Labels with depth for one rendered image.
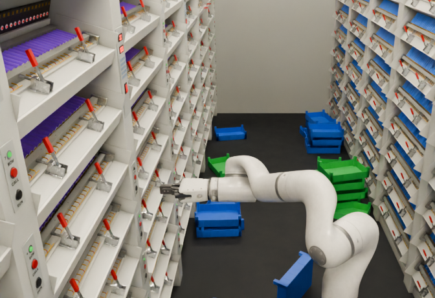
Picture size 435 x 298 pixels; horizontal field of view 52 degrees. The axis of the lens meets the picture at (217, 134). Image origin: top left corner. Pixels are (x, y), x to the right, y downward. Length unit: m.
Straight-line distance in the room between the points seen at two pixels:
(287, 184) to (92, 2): 0.76
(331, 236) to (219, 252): 1.80
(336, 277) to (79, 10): 1.05
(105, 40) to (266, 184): 0.64
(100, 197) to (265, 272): 1.63
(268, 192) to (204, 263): 1.54
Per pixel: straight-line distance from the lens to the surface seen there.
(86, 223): 1.22
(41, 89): 0.98
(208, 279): 2.73
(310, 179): 1.24
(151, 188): 2.11
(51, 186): 1.01
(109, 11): 1.38
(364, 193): 3.41
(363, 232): 1.26
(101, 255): 1.41
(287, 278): 2.44
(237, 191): 1.52
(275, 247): 2.98
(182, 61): 2.81
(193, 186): 1.54
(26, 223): 0.89
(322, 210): 1.22
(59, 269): 1.09
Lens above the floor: 1.77
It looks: 23 degrees down
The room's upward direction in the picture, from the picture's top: 2 degrees counter-clockwise
